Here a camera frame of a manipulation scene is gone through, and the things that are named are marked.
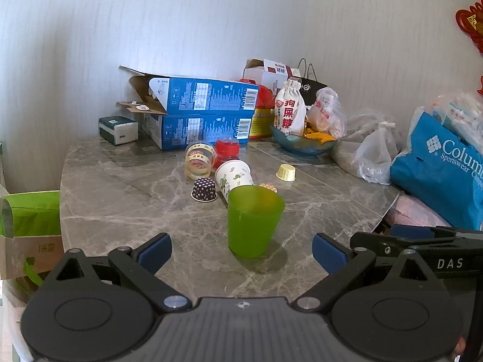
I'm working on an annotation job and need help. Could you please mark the blue shopping bag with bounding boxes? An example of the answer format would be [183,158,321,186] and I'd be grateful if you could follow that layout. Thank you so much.
[389,100,483,231]

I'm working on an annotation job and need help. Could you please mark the blue closed cardboard box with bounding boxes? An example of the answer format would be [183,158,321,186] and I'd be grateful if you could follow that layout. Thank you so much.
[140,111,258,151]

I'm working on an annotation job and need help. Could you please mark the orange snack packet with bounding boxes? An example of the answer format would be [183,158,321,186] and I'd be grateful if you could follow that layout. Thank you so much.
[303,127,337,144]

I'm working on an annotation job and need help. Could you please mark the white red carton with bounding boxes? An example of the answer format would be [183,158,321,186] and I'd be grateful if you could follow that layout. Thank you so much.
[243,58,303,92]

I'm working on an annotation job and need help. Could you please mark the clear packets in shopping bag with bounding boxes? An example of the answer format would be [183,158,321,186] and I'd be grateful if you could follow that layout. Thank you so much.
[428,90,483,138]

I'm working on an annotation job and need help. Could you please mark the red plastic cup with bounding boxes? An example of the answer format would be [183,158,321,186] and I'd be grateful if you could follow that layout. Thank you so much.
[212,137,241,170]

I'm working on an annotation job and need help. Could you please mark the white drawstring pouch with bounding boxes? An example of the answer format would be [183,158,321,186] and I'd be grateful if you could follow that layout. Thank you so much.
[274,79,307,137]

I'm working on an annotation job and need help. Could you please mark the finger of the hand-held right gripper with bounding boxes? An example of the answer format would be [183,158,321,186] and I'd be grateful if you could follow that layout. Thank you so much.
[349,232,455,264]
[390,225,483,240]

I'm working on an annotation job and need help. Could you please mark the pink packet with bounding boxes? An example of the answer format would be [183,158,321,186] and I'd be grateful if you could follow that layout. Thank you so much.
[384,194,452,230]

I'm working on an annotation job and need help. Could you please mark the green fabric bag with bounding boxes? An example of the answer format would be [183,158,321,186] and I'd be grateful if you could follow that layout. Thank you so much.
[0,191,62,239]

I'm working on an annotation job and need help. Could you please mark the clear snack plastic bag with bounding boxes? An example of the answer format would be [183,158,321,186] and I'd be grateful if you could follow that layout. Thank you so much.
[307,87,347,139]

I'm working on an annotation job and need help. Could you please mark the knotted translucent plastic bag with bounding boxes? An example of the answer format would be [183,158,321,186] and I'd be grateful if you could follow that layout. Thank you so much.
[351,121,403,186]

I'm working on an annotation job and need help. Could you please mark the brown paper bag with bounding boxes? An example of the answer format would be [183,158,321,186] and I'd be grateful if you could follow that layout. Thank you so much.
[0,235,66,280]

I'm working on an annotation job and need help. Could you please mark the white green tissue pack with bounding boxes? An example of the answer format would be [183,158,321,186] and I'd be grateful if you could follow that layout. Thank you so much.
[98,116,139,146]

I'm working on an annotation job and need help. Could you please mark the clear yellow-print plastic cup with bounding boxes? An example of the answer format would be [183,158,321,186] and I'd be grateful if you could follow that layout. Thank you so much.
[184,141,216,180]

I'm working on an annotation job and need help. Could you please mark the green plastic cup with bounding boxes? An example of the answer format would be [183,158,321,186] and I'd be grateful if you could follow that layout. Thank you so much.
[227,186,286,259]

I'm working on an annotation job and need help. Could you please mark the red plastic bag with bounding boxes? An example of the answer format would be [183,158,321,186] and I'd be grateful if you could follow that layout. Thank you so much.
[239,78,277,110]

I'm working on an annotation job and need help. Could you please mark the dark polka dot paper cup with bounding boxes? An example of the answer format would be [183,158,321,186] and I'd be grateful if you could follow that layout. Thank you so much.
[191,177,218,203]

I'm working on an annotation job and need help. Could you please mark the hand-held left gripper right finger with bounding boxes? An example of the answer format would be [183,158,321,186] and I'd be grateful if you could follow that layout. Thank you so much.
[294,233,448,313]

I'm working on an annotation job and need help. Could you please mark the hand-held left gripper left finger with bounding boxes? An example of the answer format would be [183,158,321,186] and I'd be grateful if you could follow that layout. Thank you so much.
[36,233,193,313]

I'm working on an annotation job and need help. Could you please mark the red knot wall decoration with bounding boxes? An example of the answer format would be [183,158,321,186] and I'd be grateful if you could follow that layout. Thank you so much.
[455,2,483,54]

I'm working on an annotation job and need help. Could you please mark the blue box with open flaps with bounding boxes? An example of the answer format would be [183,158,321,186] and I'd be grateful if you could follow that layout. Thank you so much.
[116,65,260,116]

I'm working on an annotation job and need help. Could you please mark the blue glass bowl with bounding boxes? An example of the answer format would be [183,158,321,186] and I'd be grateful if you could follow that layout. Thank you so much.
[270,124,339,156]

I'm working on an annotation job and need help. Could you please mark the pale yellow paper cup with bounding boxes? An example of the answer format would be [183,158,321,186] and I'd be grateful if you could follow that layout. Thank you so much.
[276,164,296,182]

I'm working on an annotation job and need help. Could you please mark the white floral paper cup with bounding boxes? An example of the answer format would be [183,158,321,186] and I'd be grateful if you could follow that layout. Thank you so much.
[214,159,254,203]

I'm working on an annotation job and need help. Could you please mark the black paper gift bag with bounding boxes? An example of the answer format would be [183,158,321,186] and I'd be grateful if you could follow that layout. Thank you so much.
[292,58,328,107]

